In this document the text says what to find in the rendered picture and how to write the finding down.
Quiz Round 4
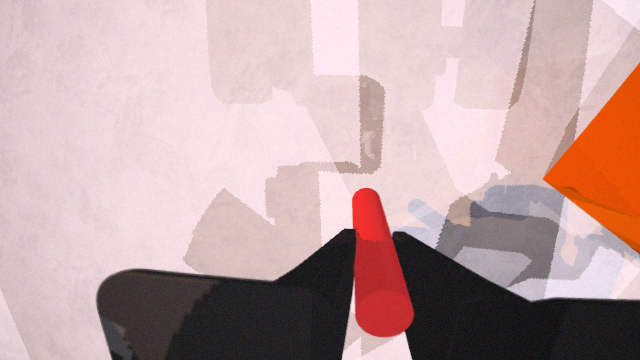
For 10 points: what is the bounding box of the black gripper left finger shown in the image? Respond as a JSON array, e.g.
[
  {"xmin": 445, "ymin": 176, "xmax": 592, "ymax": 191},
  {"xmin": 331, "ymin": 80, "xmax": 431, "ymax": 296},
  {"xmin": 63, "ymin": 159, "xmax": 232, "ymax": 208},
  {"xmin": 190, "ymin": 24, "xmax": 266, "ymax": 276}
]
[{"xmin": 96, "ymin": 229, "xmax": 356, "ymax": 360}]

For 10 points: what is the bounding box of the red peg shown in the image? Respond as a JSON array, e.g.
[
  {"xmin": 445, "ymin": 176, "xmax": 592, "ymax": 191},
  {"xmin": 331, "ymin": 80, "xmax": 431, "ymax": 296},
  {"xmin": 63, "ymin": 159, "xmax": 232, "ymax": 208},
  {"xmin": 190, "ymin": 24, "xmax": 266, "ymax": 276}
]
[{"xmin": 352, "ymin": 188, "xmax": 414, "ymax": 338}]

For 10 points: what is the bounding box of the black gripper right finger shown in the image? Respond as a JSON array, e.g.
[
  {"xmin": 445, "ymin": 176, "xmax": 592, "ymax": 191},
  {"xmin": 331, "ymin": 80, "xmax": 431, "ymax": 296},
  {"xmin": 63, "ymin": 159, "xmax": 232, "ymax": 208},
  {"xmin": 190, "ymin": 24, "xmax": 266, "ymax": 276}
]
[{"xmin": 392, "ymin": 231, "xmax": 640, "ymax": 360}]

